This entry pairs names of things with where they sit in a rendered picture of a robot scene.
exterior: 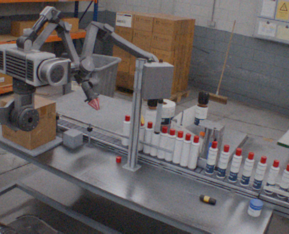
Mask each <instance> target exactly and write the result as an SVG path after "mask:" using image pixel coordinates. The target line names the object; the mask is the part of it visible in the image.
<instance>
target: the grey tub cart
mask: <svg viewBox="0 0 289 234"><path fill-rule="evenodd" d="M64 55H66V56H68V55H67V53H63V54H62V55H61V57H62V58H63V56H64ZM119 62H121V58H119V57H111V56H105V55H99V54H92V63H93V64H94V67H95V68H94V70H93V72H92V73H90V74H89V75H88V76H87V77H88V79H89V78H92V77H94V78H95V80H97V81H98V83H99V84H98V86H97V87H95V88H92V90H93V92H94V93H97V94H100V95H104V96H107V97H110V98H113V96H114V88H115V81H116V74H117V67H118V63H119ZM80 85H81V84H80ZM80 85H78V83H77V82H76V80H75V78H74V77H73V76H72V77H71V82H69V83H66V84H63V85H62V95H64V94H68V93H70V92H73V91H76V90H79V89H82V88H81V86H80Z"/></svg>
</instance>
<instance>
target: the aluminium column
mask: <svg viewBox="0 0 289 234"><path fill-rule="evenodd" d="M144 64H147V59H146V58H137V59H136V67H138V68H141V69H143V68H144ZM142 80H143V72H137V71H136V72H135V80H134V88H137V89H141V86H142ZM143 100H144V99H142V98H141V94H138V93H135V92H134V93H133V105H132V112H131V125H130V138H129V151H128V163H127V167H129V168H131V169H134V168H135V167H137V163H138V152H139V140H140V129H141V118H142V111H143Z"/></svg>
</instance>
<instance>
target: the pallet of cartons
mask: <svg viewBox="0 0 289 234"><path fill-rule="evenodd" d="M115 26H116V27H115V31H114V33H116V34H117V35H118V36H120V37H122V38H124V39H126V40H127V41H128V42H130V43H132V44H133V45H135V46H137V47H138V48H140V49H142V50H144V51H146V52H148V53H151V54H152V55H155V56H156V57H157V59H158V60H159V59H163V62H167V63H169V64H171V65H173V66H174V73H173V82H172V90H171V96H170V99H165V100H169V101H172V102H175V103H178V102H180V101H181V97H185V98H188V96H189V89H187V84H188V75H189V70H190V63H191V54H192V46H193V39H194V38H193V36H194V28H195V19H194V18H189V17H182V16H175V15H170V14H163V13H146V12H133V11H125V12H116V23H115ZM112 56H113V57H119V58H121V62H119V63H118V67H117V74H116V81H115V88H114V92H116V93H118V94H122V95H126V96H129V97H132V98H133V94H130V93H127V92H123V91H120V90H117V87H123V88H125V89H129V90H133V91H134V80H135V71H136V59H137V58H136V57H135V56H133V55H131V54H129V53H127V52H126V51H124V50H123V49H122V48H120V47H117V46H116V45H113V54H112Z"/></svg>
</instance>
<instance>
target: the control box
mask: <svg viewBox="0 0 289 234"><path fill-rule="evenodd" d="M173 73H174V66H173V65H171V64H169V63H167V62H163V64H160V63H158V62H152V63H151V64H144V68H143V80H142V86H141V98H142V99H144V100H151V99H170V96H171V90H172V82H173Z"/></svg>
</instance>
